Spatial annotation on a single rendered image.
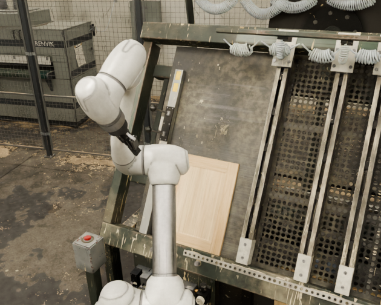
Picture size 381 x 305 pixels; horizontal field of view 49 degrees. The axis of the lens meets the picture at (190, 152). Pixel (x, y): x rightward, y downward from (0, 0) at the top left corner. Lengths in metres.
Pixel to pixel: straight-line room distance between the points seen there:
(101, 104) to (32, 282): 2.58
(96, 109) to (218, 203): 1.13
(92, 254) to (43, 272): 1.43
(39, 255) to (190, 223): 1.94
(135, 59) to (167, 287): 0.90
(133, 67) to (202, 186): 1.08
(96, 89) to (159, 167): 0.61
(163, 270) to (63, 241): 2.35
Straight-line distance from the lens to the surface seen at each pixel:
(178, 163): 1.77
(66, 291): 3.53
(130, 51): 1.37
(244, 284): 2.20
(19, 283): 3.73
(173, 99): 2.42
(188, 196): 2.32
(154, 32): 2.55
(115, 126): 1.39
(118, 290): 1.77
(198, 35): 2.41
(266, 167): 2.13
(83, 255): 2.39
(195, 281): 2.31
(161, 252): 1.77
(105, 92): 1.29
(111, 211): 2.52
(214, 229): 2.26
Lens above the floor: 2.30
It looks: 25 degrees down
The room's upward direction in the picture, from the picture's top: 2 degrees counter-clockwise
